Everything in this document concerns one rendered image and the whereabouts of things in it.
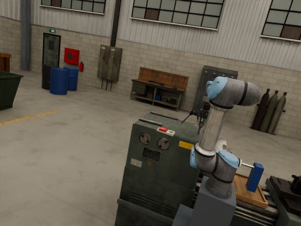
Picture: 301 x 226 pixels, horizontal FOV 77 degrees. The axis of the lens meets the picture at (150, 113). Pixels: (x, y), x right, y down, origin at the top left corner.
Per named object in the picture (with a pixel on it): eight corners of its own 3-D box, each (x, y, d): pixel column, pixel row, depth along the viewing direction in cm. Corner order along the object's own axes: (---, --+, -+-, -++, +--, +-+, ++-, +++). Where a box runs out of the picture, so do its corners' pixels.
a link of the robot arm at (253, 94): (276, 85, 82) (240, 88, 130) (250, 80, 83) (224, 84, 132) (268, 111, 84) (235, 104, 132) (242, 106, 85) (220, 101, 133)
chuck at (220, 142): (206, 178, 149) (217, 139, 146) (204, 166, 179) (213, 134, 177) (217, 181, 147) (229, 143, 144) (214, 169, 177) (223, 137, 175)
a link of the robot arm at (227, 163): (236, 184, 103) (243, 162, 99) (211, 177, 105) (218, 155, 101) (230, 172, 114) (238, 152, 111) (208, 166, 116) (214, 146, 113)
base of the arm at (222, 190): (231, 202, 103) (237, 186, 100) (203, 191, 108) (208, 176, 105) (231, 187, 116) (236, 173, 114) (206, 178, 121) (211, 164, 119)
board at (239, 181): (224, 194, 148) (226, 190, 147) (221, 171, 181) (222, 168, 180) (266, 209, 141) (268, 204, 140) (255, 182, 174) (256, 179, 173)
